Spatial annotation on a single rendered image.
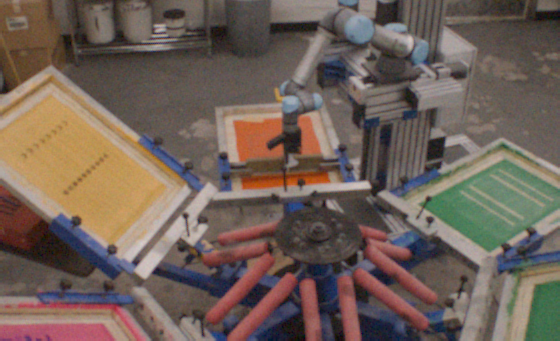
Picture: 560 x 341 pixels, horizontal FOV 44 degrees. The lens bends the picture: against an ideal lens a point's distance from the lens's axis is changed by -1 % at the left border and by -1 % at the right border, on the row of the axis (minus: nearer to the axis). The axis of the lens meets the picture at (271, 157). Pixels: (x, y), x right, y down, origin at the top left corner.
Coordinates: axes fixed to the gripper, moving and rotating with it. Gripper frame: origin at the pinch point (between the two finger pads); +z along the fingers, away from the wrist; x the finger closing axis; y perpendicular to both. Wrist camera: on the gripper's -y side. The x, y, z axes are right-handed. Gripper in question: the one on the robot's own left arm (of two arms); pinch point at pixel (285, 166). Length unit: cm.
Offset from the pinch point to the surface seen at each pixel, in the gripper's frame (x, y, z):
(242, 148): 25.1, -17.7, 5.3
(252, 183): -4.4, -15.6, 5.3
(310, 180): -5.3, 11.2, 5.3
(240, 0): 315, 4, 44
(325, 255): -95, 0, -30
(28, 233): -46, -107, -9
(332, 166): -2.7, 21.7, 0.1
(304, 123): 44.7, 16.2, 5.3
